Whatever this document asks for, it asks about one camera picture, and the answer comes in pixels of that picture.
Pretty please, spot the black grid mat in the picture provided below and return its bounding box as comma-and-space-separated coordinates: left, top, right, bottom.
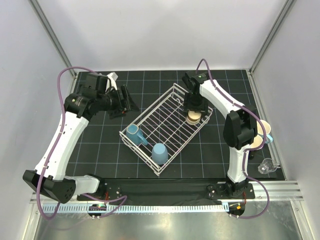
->
58, 69, 286, 181

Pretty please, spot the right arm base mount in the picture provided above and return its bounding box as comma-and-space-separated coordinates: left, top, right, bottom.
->
206, 182, 256, 201

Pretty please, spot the white wire dish rack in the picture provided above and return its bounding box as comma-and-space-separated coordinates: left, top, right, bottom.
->
119, 83, 213, 176

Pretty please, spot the brown and cream cup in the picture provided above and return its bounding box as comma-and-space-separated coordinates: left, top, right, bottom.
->
186, 110, 202, 125

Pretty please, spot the white slotted cable duct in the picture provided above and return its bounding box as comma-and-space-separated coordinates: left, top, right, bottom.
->
57, 202, 229, 214

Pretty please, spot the black cup cream inside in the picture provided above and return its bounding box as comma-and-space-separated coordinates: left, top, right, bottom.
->
248, 135, 263, 160

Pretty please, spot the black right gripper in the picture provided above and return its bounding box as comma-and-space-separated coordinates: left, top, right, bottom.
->
182, 92, 208, 119

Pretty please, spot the light blue plastic cup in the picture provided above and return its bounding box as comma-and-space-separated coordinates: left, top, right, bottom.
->
151, 143, 169, 165

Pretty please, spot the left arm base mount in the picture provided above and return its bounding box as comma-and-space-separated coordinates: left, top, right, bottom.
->
100, 183, 122, 201

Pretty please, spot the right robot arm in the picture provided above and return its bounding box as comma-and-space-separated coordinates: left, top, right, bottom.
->
182, 71, 260, 198

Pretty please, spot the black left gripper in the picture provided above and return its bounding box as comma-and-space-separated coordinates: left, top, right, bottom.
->
97, 85, 139, 119

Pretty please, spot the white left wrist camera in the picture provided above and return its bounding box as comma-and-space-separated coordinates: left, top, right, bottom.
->
105, 72, 118, 93

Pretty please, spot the aluminium frame rail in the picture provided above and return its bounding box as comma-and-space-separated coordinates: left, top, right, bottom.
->
246, 70, 304, 201

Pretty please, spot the blue glazed ceramic mug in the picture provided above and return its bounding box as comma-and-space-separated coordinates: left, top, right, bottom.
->
125, 124, 148, 146

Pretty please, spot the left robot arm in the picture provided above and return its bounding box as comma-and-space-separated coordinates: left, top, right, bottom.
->
22, 72, 139, 204

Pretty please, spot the teal cup cream inside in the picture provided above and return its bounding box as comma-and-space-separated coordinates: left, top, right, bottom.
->
257, 119, 273, 144

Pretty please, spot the clear glass cup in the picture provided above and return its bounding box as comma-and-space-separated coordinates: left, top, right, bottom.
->
257, 158, 279, 175

